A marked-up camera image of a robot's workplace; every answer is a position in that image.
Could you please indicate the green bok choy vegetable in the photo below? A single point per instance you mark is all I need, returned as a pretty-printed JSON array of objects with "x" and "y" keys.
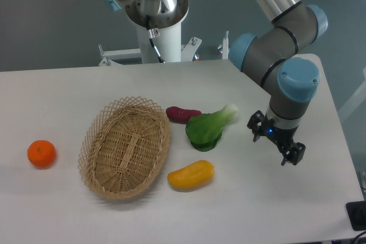
[{"x": 205, "y": 130}]

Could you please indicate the woven wicker basket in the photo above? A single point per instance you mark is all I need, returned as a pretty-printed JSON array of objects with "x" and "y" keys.
[{"x": 125, "y": 148}]

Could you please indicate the white table leg bar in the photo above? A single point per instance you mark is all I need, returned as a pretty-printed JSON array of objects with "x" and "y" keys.
[{"x": 353, "y": 102}]

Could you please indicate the orange mandarin fruit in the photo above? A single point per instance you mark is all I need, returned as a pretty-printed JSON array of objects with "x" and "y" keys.
[{"x": 41, "y": 154}]

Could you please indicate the yellow bell pepper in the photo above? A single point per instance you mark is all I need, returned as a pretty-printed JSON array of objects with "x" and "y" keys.
[{"x": 192, "y": 176}]

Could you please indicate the purple sweet potato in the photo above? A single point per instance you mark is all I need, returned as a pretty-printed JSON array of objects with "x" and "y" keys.
[{"x": 179, "y": 115}]

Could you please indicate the white pedestal base frame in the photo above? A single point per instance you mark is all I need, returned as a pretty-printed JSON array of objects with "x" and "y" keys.
[{"x": 155, "y": 46}]

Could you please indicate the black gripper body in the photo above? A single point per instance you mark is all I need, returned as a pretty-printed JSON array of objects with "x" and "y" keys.
[{"x": 280, "y": 131}]

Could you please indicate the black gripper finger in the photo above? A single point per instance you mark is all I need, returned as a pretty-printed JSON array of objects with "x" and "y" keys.
[
  {"x": 255, "y": 125},
  {"x": 292, "y": 153}
]

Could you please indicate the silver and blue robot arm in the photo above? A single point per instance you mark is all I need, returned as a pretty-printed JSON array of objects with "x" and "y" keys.
[{"x": 271, "y": 61}]

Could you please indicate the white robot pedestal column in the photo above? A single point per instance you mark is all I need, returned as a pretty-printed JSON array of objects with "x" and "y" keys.
[{"x": 158, "y": 25}]

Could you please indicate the black device at table edge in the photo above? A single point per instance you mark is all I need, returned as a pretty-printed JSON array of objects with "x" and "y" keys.
[{"x": 356, "y": 214}]

